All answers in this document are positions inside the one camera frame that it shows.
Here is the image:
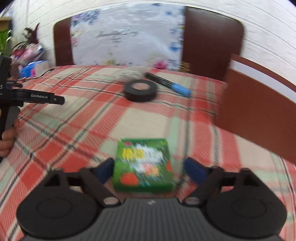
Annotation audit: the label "plaid bed blanket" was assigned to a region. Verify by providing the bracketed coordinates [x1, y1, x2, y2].
[1, 66, 295, 240]

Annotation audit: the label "brown cardboard shoe box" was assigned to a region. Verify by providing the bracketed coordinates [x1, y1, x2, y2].
[214, 55, 295, 163]

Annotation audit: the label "bag of white beads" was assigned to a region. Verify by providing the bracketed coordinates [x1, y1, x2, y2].
[115, 66, 149, 82]

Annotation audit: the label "wooden shelf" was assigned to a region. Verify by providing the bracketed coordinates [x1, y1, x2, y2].
[0, 16, 11, 31]

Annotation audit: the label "green leafy plant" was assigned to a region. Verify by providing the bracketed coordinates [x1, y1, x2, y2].
[0, 29, 12, 56]

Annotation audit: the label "person left hand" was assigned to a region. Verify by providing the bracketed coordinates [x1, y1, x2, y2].
[0, 118, 20, 158]

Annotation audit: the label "floral white pillow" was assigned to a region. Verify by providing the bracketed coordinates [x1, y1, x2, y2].
[70, 3, 186, 71]

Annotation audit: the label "black cable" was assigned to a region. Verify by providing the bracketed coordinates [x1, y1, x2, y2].
[6, 68, 55, 82]

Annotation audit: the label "black marker blue cap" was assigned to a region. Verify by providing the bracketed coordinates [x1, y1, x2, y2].
[144, 72, 191, 97]

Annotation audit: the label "cluttered colourful bags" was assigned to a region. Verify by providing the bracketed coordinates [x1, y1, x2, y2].
[11, 23, 45, 66]

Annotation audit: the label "blue tissue pack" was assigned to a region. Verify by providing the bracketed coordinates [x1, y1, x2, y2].
[20, 60, 49, 78]

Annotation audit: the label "green cardboard box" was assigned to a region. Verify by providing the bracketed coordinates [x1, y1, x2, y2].
[112, 138, 174, 193]

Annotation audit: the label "black tape roll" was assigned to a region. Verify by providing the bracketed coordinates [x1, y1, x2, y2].
[123, 80, 158, 102]

